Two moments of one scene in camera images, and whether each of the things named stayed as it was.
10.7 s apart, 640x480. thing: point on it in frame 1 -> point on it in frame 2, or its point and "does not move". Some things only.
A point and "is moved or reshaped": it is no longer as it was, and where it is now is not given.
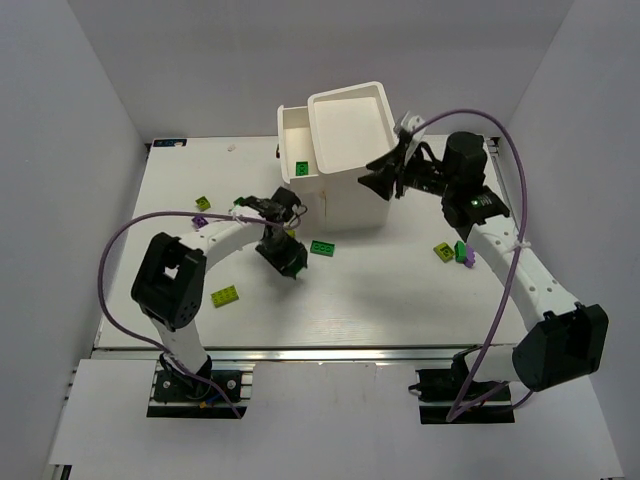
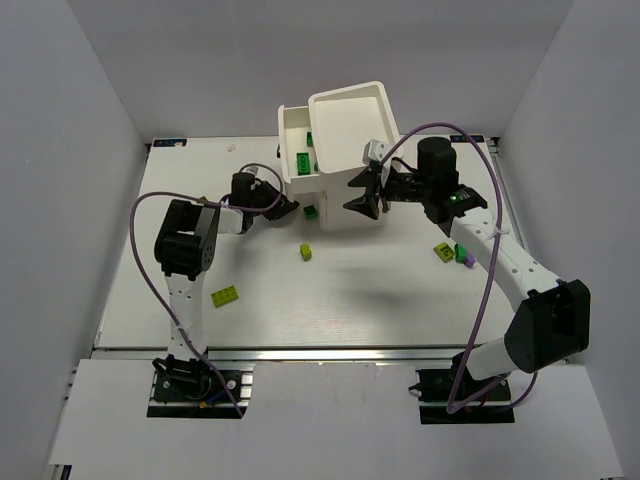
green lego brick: (460, 251) does not move
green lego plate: (302, 168) is moved or reshaped
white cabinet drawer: (295, 141) does not move
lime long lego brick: (225, 296) does not move
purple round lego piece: (470, 258) does not move
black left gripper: (282, 258) -> (270, 201)
